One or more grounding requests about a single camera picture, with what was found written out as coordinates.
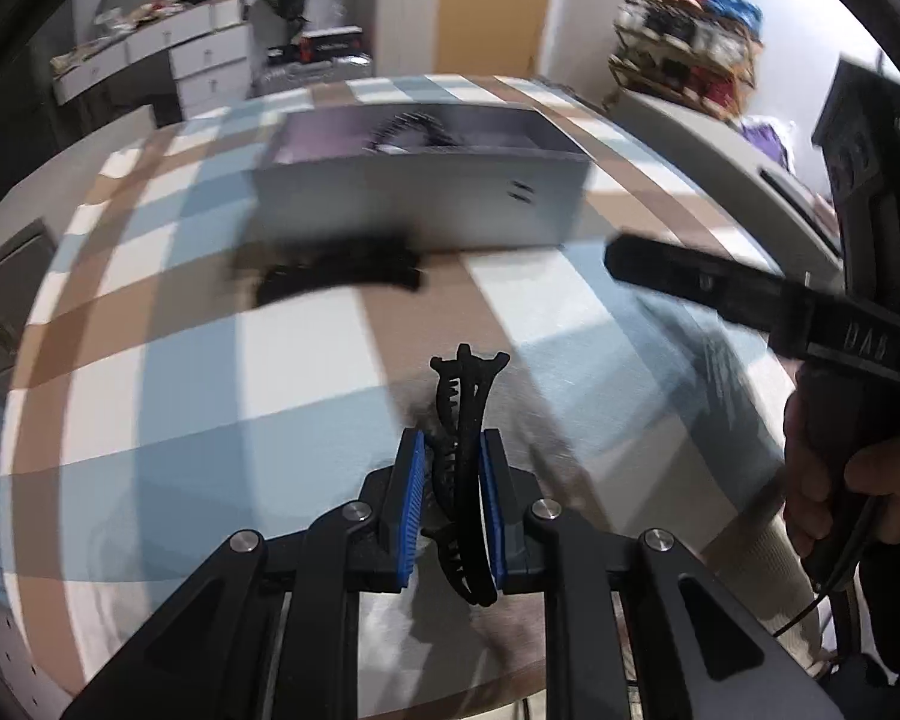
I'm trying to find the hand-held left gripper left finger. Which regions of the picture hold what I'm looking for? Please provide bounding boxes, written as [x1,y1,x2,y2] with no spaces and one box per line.
[60,427,430,720]

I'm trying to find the black hair claw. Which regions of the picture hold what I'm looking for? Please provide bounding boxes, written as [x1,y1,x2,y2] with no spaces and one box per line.
[367,112,458,155]

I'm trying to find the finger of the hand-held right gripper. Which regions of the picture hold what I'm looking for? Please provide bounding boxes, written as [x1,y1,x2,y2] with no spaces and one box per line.
[604,234,818,350]

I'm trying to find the purple cloth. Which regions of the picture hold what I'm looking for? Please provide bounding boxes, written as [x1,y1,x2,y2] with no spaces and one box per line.
[739,116,796,175]

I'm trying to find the dark phone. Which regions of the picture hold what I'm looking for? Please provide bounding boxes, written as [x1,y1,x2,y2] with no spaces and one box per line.
[761,169,833,235]

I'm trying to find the white side table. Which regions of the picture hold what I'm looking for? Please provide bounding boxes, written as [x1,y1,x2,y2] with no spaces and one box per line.
[615,90,845,271]

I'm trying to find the wooden shoe rack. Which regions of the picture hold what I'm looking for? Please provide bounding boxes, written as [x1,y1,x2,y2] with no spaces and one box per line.
[607,0,762,121]

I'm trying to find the red and black box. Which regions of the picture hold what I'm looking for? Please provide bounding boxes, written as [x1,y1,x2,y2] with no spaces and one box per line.
[300,25,365,61]

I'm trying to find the white perforated board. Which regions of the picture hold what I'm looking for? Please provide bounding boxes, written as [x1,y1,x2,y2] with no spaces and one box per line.
[0,585,68,720]

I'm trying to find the black banana hair clip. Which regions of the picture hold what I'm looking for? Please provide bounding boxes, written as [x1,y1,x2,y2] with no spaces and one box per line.
[409,343,512,607]
[229,232,425,308]

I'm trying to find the wooden door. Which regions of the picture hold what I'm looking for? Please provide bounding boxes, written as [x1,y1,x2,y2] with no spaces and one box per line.
[435,0,560,80]

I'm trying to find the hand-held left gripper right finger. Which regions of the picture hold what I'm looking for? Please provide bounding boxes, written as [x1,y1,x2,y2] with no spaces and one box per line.
[480,427,845,720]

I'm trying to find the white suitcase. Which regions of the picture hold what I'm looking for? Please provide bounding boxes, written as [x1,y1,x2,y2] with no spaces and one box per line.
[360,0,443,76]

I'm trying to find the dark wrapped flower bouquet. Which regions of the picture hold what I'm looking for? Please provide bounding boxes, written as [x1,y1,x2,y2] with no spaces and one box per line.
[251,0,308,42]

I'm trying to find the rows of shoes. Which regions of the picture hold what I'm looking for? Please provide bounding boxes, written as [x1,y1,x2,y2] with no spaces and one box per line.
[616,0,762,110]

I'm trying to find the black cable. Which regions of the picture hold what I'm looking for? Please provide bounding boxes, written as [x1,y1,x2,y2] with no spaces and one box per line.
[772,502,887,638]

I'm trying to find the clutter of packets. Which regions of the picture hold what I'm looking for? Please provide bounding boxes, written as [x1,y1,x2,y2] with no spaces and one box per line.
[52,0,196,68]

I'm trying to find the grey drawer cabinet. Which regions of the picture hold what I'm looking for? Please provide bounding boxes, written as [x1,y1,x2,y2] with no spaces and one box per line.
[0,217,53,391]

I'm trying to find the silver grey cardboard box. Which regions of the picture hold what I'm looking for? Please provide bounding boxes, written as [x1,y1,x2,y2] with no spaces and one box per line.
[251,103,592,256]

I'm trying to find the silver suitcase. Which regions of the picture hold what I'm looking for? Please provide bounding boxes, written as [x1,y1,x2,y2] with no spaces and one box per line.
[251,52,376,98]

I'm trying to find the white dressing table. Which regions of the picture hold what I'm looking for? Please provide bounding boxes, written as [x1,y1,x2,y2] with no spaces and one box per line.
[51,0,252,121]

